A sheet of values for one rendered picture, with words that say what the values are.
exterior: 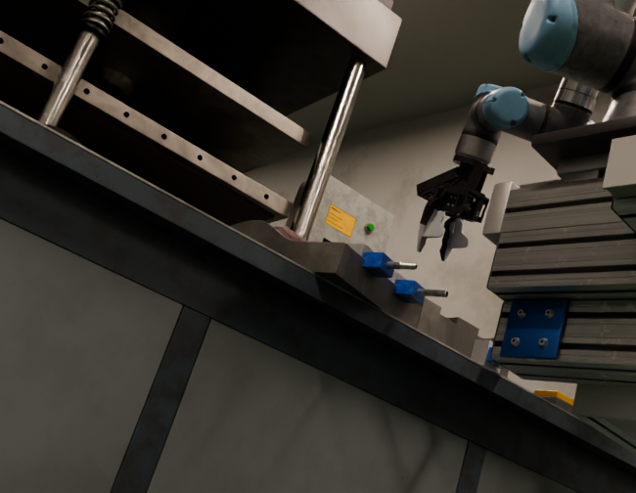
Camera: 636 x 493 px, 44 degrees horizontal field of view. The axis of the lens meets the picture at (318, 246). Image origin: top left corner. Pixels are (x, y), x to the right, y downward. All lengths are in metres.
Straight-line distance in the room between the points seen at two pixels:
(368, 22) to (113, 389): 1.67
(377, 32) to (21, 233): 1.65
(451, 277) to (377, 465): 3.26
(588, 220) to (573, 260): 0.06
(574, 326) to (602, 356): 0.06
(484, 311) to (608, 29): 3.23
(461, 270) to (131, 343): 3.55
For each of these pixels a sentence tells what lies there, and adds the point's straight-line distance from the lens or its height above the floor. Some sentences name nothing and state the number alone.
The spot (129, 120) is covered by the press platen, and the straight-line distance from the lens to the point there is 2.15.
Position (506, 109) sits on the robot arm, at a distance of 1.50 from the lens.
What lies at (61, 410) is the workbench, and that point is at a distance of 1.14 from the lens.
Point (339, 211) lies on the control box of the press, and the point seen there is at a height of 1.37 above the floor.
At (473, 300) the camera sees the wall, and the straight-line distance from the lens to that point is 4.44.
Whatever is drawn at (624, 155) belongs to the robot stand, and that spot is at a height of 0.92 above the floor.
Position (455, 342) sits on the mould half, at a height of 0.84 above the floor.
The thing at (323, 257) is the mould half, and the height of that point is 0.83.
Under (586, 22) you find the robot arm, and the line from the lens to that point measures 1.22.
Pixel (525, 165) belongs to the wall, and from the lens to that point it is 4.71.
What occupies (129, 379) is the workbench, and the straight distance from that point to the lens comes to 1.17.
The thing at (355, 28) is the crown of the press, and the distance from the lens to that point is 2.51.
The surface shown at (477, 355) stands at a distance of 1.54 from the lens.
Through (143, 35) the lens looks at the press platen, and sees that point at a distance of 2.27.
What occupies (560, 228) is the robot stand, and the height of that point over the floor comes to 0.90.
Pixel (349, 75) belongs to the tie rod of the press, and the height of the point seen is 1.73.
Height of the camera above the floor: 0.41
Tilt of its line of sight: 20 degrees up
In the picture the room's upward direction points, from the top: 19 degrees clockwise
